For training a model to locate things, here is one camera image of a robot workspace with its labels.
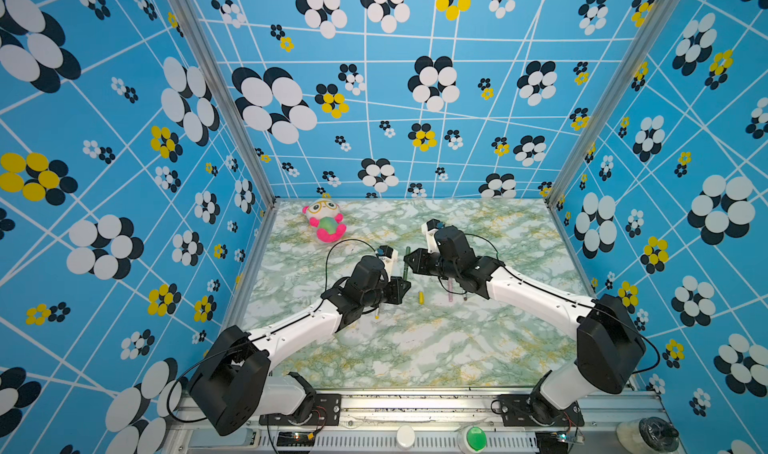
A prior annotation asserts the green push button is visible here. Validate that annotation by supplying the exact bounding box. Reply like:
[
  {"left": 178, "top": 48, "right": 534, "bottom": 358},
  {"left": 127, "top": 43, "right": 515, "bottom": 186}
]
[{"left": 457, "top": 425, "right": 488, "bottom": 454}]

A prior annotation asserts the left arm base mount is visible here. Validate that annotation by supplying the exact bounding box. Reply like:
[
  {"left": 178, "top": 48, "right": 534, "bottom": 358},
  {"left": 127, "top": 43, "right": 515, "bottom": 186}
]
[{"left": 256, "top": 372, "right": 342, "bottom": 427}]

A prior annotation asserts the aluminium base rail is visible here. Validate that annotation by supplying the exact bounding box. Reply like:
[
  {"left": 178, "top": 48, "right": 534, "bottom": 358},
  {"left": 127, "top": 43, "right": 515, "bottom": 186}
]
[{"left": 162, "top": 387, "right": 668, "bottom": 453}]

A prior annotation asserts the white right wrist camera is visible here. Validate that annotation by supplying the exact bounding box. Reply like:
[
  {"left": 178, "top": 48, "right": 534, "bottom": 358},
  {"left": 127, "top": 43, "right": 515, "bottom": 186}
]
[{"left": 421, "top": 219, "right": 445, "bottom": 254}]

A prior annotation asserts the white round button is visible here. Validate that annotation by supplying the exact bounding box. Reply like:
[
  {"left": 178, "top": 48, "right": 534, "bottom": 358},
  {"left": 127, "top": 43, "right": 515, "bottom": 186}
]
[{"left": 396, "top": 425, "right": 416, "bottom": 451}]

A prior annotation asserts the aluminium corner post left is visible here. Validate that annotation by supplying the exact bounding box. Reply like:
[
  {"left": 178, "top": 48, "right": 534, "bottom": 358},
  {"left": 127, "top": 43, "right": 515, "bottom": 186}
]
[{"left": 168, "top": 0, "right": 276, "bottom": 211}]

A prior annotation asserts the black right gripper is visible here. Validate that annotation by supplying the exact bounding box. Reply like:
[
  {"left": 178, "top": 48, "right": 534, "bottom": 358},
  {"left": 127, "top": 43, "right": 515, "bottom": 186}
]
[{"left": 402, "top": 249, "right": 460, "bottom": 283}]

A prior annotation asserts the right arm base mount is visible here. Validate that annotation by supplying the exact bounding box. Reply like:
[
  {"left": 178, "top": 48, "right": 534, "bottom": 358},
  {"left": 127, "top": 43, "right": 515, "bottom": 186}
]
[{"left": 491, "top": 394, "right": 585, "bottom": 428}]

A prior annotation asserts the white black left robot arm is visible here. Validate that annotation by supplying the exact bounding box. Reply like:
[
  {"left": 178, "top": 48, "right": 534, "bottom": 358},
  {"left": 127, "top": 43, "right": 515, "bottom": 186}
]
[{"left": 187, "top": 255, "right": 411, "bottom": 436}]

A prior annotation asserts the aluminium corner post right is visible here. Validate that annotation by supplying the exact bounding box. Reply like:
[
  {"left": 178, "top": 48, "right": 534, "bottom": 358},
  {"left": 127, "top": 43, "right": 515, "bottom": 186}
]
[{"left": 546, "top": 0, "right": 681, "bottom": 213}]

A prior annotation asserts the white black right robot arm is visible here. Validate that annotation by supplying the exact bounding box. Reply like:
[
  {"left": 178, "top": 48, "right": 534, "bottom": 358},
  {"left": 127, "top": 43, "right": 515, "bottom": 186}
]
[{"left": 405, "top": 220, "right": 646, "bottom": 425}]

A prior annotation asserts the pink white plush toy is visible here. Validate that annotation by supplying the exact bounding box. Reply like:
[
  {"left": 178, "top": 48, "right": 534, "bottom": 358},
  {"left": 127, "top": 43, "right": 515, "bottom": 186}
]
[{"left": 302, "top": 199, "right": 347, "bottom": 243}]

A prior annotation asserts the aluminium corner post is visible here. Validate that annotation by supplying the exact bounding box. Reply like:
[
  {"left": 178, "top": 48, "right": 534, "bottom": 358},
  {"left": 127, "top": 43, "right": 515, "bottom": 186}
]
[
  {"left": 168, "top": 0, "right": 276, "bottom": 211},
  {"left": 546, "top": 0, "right": 681, "bottom": 213}
]

